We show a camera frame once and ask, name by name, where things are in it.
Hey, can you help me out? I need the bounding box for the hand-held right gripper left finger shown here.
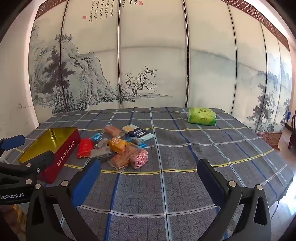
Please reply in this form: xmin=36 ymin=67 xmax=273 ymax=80
xmin=25 ymin=159 xmax=102 ymax=241

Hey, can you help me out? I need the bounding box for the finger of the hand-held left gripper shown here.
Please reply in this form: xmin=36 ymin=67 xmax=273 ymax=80
xmin=0 ymin=135 xmax=26 ymax=158
xmin=0 ymin=151 xmax=55 ymax=186

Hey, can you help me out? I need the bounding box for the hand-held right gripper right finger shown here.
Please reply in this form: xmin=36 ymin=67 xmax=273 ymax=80
xmin=196 ymin=159 xmax=272 ymax=241

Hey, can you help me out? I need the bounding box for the grey clear snack packet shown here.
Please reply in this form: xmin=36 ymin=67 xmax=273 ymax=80
xmin=90 ymin=147 xmax=114 ymax=163

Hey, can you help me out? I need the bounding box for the red snack packet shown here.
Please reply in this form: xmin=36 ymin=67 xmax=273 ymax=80
xmin=77 ymin=138 xmax=95 ymax=159

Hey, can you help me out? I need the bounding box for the red tin box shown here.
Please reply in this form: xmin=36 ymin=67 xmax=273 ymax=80
xmin=18 ymin=127 xmax=81 ymax=184

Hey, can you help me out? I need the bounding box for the clear orange cake packet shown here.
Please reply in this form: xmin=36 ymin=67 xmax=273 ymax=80
xmin=107 ymin=146 xmax=137 ymax=172
xmin=103 ymin=125 xmax=123 ymax=138

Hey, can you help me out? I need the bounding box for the orange snack packet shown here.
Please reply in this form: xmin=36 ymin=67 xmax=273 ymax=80
xmin=109 ymin=137 xmax=130 ymax=153

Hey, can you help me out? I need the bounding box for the pink patterned snack packet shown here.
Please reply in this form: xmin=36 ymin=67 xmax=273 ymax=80
xmin=129 ymin=148 xmax=149 ymax=169

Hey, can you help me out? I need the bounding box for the white and navy cracker packet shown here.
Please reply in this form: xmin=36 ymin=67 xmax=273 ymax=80
xmin=121 ymin=125 xmax=155 ymax=142

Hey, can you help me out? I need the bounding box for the small clear yellow-edged packet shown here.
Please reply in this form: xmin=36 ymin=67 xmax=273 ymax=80
xmin=94 ymin=138 xmax=110 ymax=149

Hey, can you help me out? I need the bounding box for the grey plaid tablecloth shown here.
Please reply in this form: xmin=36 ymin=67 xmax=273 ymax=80
xmin=5 ymin=107 xmax=294 ymax=241

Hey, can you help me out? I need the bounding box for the green tissue pack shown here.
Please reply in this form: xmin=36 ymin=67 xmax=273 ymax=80
xmin=188 ymin=107 xmax=217 ymax=127

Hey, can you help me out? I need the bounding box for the dark wooden chair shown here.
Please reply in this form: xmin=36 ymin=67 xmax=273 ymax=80
xmin=288 ymin=113 xmax=296 ymax=150

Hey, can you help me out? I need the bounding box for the ink landscape folding screen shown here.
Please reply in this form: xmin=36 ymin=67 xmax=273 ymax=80
xmin=28 ymin=0 xmax=292 ymax=139

